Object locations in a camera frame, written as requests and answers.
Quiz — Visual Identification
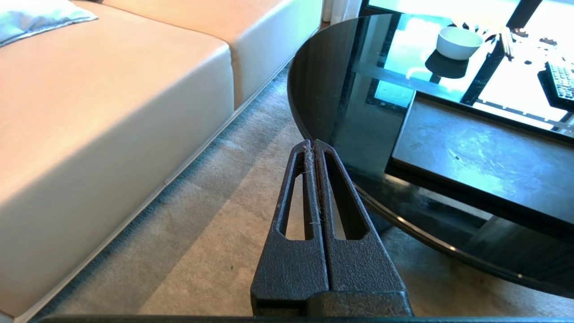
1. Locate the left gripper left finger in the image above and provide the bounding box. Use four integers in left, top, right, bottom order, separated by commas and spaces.
250, 140, 330, 316

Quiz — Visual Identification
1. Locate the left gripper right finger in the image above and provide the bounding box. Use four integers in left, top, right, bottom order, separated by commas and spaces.
314, 140, 413, 316

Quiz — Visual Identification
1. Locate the black rectangular tray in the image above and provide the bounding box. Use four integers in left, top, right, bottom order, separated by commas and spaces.
385, 91, 574, 243

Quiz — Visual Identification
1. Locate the grey carpet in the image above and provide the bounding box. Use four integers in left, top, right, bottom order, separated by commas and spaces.
31, 67, 574, 320

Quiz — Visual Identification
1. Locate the round dark glass table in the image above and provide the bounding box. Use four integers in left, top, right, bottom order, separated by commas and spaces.
287, 13, 574, 300

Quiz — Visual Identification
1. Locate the beige leather sofa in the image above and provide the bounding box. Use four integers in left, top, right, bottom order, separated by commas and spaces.
0, 0, 324, 320

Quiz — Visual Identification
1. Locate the white ceramic bowl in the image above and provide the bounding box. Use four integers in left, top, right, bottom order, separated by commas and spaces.
436, 26, 484, 61

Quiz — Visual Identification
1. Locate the black remote control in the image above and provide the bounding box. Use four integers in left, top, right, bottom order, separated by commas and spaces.
544, 61, 574, 110

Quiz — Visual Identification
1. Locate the pale grey cushion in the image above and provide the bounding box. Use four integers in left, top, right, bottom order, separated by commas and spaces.
0, 0, 98, 47

